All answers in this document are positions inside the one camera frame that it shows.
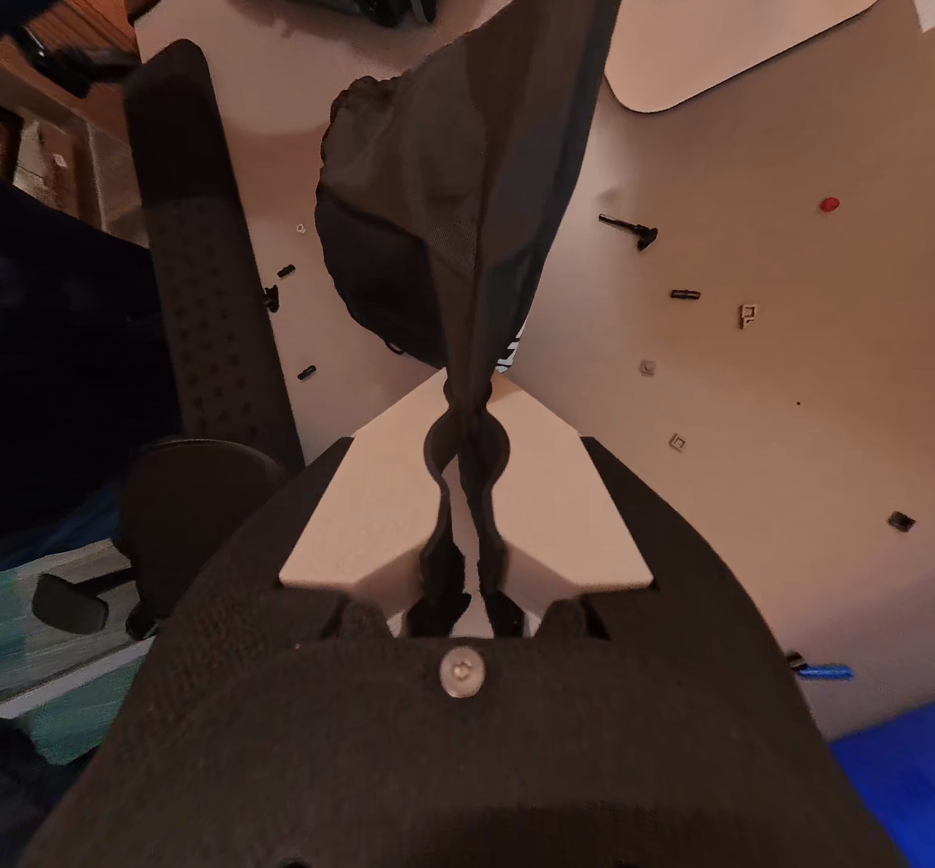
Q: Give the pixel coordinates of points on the blue brick piece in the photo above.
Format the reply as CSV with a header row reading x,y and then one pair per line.
x,y
825,671

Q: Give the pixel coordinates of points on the person's dark jacket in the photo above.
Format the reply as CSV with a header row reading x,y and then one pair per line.
x,y
73,371

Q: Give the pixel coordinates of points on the black perforated chair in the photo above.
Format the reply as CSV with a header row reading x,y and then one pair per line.
x,y
197,262

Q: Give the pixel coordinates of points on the black cylinder brick piece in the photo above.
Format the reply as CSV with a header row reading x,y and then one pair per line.
x,y
796,660

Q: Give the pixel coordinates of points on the blue plastic bin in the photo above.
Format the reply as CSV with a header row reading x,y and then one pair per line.
x,y
891,795

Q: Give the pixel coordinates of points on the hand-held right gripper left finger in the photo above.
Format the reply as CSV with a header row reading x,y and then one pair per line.
x,y
358,517

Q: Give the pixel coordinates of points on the white stand base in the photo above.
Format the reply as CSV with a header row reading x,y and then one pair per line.
x,y
730,43

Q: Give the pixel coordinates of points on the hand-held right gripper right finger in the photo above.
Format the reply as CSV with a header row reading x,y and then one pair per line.
x,y
577,517

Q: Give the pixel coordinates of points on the black axle piece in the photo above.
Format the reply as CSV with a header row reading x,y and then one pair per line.
x,y
628,229

